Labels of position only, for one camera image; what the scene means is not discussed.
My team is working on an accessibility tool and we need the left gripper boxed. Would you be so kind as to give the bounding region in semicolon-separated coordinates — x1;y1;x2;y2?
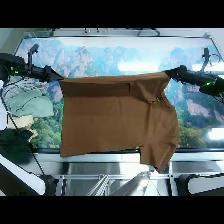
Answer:
41;65;65;83

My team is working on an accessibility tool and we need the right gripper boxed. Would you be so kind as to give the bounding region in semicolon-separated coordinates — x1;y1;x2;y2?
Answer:
164;65;188;83

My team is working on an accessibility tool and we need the brown polo shirt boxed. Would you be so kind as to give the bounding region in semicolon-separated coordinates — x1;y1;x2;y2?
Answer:
58;71;181;174

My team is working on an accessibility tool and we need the pale green garment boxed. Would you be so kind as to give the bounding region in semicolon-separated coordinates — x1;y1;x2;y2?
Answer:
3;87;55;119

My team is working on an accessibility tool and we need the cream garment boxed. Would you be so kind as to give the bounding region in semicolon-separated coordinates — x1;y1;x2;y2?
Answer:
9;114;40;143

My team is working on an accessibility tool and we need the dark garment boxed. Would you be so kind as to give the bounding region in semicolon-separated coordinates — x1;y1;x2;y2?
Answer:
0;128;35;165

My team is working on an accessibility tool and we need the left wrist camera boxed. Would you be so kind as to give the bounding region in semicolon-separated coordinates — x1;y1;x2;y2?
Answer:
26;43;41;69

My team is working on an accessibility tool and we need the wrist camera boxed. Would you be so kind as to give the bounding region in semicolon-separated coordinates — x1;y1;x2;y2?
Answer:
201;47;213;73
26;43;41;69

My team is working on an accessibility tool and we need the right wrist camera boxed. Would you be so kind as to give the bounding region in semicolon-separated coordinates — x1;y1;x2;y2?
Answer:
201;47;213;73

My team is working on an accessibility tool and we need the black cable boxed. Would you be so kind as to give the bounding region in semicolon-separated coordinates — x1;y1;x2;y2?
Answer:
0;95;46;176

